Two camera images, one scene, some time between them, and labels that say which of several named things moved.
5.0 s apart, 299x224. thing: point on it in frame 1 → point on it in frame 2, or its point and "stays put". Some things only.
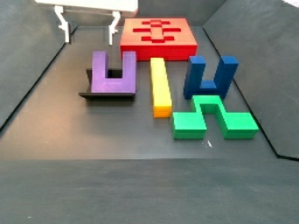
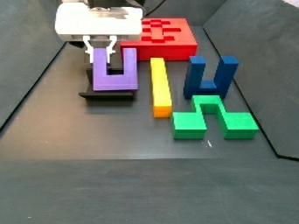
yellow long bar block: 163,104 stays put
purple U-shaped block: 103,84 stays put
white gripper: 114,6 → 79,23
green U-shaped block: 190,124 stays put
